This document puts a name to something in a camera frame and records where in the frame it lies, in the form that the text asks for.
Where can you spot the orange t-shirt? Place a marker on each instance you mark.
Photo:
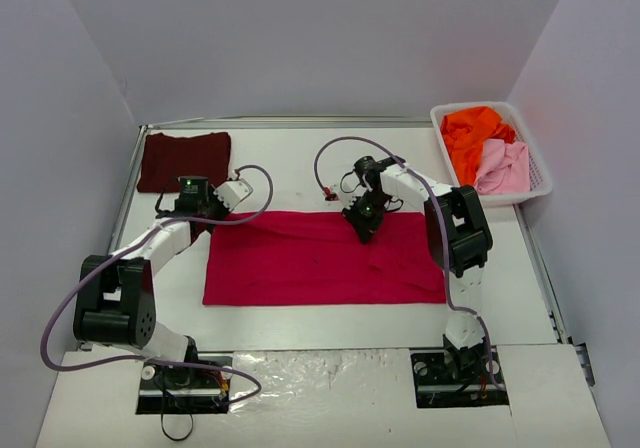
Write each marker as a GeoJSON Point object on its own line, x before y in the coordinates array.
{"type": "Point", "coordinates": [464, 133]}

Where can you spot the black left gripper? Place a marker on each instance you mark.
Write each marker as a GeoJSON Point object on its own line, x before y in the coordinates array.
{"type": "Point", "coordinates": [213, 209]}

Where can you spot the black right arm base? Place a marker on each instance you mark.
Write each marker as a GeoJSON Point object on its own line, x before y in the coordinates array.
{"type": "Point", "coordinates": [446, 378]}

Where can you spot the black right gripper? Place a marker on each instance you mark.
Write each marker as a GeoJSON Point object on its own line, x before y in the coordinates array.
{"type": "Point", "coordinates": [357, 219]}

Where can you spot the white plastic laundry basket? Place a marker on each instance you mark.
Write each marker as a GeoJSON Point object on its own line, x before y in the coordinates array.
{"type": "Point", "coordinates": [540, 178]}

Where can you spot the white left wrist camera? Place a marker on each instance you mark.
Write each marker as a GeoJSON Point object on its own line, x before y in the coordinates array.
{"type": "Point", "coordinates": [233, 192]}

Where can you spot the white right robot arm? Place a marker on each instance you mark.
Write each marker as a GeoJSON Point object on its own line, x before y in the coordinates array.
{"type": "Point", "coordinates": [458, 237]}

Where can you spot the crimson red t-shirt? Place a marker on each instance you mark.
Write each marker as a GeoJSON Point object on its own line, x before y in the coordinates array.
{"type": "Point", "coordinates": [305, 259]}

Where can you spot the light pink t-shirt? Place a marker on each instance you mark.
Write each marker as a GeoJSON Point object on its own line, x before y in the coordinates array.
{"type": "Point", "coordinates": [504, 168]}

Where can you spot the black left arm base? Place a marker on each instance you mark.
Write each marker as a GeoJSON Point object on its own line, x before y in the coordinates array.
{"type": "Point", "coordinates": [177, 396]}

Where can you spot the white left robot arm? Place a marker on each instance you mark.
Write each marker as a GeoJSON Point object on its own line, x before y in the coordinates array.
{"type": "Point", "coordinates": [117, 306]}

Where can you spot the dark maroon folded t-shirt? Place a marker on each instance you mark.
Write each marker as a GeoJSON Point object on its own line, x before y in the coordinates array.
{"type": "Point", "coordinates": [166, 157]}

